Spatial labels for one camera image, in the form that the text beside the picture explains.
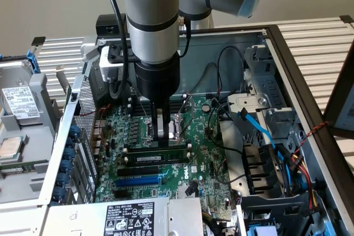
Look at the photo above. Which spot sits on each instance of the silver hard disk white label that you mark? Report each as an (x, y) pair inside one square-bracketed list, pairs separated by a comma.
[(19, 103)]

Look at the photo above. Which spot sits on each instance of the graphics card metal bracket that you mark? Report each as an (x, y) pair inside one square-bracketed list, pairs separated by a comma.
[(62, 77)]

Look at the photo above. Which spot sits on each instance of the black box device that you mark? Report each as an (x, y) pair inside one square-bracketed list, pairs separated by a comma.
[(106, 26)]

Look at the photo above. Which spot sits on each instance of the open metal PC case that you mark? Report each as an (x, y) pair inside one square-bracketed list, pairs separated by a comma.
[(199, 48)]

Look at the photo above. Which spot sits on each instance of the grey parts rack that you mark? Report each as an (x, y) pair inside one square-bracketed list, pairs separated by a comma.
[(38, 86)]

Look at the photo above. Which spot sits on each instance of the blue slot retainer knob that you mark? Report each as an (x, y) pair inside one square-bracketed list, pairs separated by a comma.
[(63, 178), (74, 131), (66, 165), (70, 142), (69, 154), (60, 192)]

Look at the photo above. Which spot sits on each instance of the green Dell motherboard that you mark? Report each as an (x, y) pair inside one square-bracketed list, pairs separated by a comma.
[(202, 147)]

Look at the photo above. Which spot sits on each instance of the silver metal disk bay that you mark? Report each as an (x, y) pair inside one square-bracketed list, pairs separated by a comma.
[(276, 86)]

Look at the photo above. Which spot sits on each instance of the CPU socket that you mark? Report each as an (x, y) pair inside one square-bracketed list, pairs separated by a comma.
[(148, 128)]

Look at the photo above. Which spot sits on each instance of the dark framed side panel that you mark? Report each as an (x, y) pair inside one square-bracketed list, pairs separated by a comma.
[(337, 95)]

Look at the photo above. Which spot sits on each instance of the metal socket cover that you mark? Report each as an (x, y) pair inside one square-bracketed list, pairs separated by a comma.
[(190, 102)]

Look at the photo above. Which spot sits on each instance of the blue disk carrier bracket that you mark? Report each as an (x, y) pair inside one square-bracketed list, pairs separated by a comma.
[(34, 63)]

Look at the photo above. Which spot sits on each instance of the silver CPU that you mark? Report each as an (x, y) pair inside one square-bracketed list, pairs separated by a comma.
[(11, 147)]

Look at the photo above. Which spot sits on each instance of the metal locking lever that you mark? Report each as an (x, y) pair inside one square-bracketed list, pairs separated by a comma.
[(143, 109)]

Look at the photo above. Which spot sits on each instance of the long black expansion slot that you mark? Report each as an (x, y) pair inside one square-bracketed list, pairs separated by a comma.
[(138, 171)]

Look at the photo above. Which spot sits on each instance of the black plastic drive bracket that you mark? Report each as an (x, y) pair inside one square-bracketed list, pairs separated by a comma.
[(257, 164)]

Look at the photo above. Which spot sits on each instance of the blue plastic bracket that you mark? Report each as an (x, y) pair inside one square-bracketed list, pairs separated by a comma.
[(262, 231)]

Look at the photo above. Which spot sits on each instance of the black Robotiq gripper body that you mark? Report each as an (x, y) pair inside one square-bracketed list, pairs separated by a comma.
[(157, 81)]

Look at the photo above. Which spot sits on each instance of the silver power supply with label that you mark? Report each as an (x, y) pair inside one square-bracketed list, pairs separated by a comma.
[(83, 219)]

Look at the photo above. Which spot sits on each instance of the blue expansion slot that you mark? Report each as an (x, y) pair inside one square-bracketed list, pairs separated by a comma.
[(138, 181)]

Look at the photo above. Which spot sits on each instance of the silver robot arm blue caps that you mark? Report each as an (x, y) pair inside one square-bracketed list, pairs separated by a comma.
[(152, 4)]

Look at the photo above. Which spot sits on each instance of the black table corner cap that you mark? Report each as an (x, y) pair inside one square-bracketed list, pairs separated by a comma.
[(38, 41), (347, 19)]

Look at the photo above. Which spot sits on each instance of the black connector plug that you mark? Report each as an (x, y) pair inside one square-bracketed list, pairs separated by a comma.
[(191, 189)]

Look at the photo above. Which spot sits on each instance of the short black expansion slot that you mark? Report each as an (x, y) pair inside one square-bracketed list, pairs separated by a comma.
[(123, 194)]

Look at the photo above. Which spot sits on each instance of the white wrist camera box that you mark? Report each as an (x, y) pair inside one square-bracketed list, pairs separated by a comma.
[(110, 71)]

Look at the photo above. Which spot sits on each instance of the round coin cell battery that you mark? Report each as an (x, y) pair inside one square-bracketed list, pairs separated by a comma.
[(205, 107)]

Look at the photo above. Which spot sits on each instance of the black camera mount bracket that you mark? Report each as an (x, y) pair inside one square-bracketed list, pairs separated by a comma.
[(114, 53)]

